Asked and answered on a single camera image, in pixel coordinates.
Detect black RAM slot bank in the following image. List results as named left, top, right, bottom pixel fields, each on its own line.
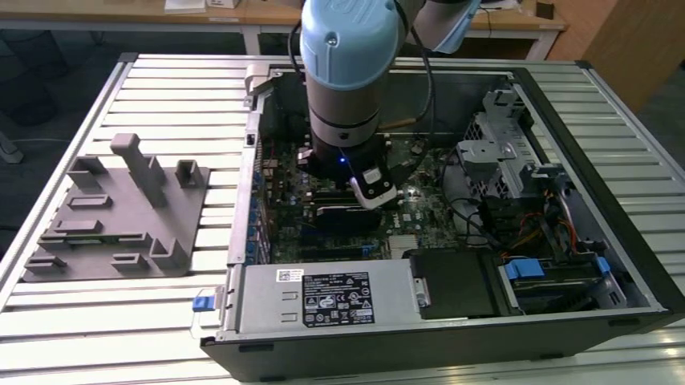
left=310, top=188, right=402, bottom=209

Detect black graphics card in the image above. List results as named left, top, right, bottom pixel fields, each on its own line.
left=313, top=205, right=386, bottom=234

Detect green motherboard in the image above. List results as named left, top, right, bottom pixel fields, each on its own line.
left=256, top=134, right=483, bottom=266

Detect black expansion slot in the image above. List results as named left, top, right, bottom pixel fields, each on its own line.
left=297, top=247, right=362, bottom=261

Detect silver chipset heat sink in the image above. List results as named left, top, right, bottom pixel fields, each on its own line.
left=389, top=235, right=422, bottom=252

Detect silver metal drive cage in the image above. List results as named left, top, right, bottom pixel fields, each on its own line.
left=454, top=90, right=569, bottom=201

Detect grey power supply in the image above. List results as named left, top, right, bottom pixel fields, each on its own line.
left=216, top=262, right=422, bottom=336

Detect black plastic shroud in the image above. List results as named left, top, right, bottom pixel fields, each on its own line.
left=403, top=248, right=510, bottom=322

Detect blue case latch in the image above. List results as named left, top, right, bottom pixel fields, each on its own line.
left=191, top=291, right=216, bottom=314

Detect grey parts rack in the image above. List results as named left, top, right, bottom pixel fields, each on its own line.
left=20, top=132, right=214, bottom=284

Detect blue disk carrier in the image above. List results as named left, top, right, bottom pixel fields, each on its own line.
left=502, top=256, right=612, bottom=286

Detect black PC case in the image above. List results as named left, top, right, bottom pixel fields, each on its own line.
left=198, top=63, right=685, bottom=384

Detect black hard disk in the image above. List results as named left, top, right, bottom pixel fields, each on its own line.
left=510, top=278, right=604, bottom=316

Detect wooden desk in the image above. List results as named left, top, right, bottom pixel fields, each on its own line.
left=0, top=0, right=569, bottom=61

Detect grey stand foot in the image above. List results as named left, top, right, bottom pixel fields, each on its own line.
left=0, top=130, right=25, bottom=164

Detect black office chair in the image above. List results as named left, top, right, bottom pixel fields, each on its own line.
left=0, top=30, right=71, bottom=128

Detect wooden cabinet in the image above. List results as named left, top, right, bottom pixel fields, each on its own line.
left=548, top=0, right=685, bottom=111

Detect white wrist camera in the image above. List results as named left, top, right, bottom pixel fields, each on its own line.
left=350, top=168, right=399, bottom=210

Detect grey case latch handle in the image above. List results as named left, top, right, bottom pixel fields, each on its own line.
left=243, top=63, right=283, bottom=110

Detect yellow orange power wires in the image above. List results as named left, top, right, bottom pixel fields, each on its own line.
left=500, top=192, right=585, bottom=260

